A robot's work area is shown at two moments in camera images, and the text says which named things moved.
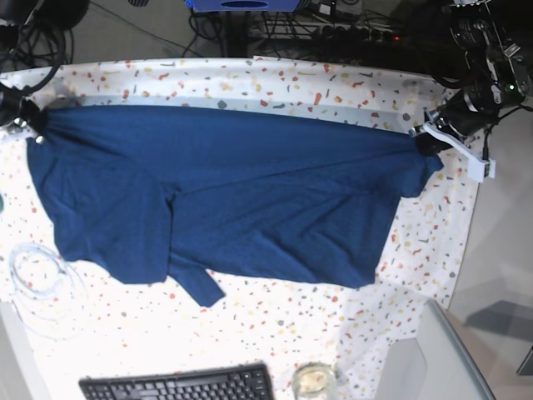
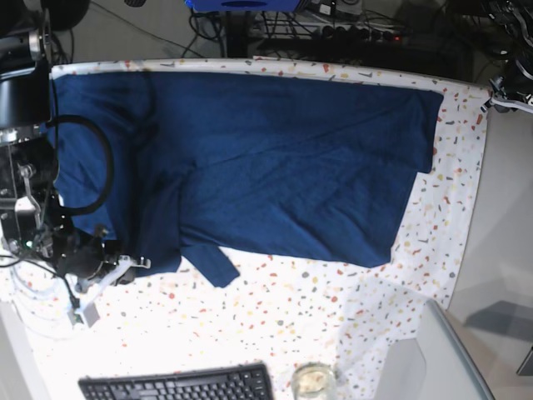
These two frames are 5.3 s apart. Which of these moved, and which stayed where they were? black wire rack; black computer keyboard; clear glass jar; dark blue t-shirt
Moved: dark blue t-shirt
Stayed: clear glass jar; black wire rack; black computer keyboard
